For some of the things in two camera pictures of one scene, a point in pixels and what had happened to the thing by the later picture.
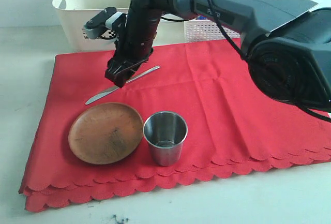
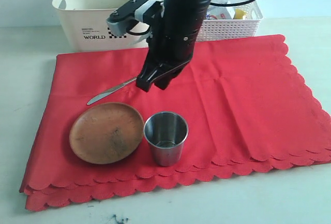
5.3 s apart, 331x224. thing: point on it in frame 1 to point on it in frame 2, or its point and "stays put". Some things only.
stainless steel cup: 166,132 stays put
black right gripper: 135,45 to 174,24
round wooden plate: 105,133 stays put
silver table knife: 132,78 stays put
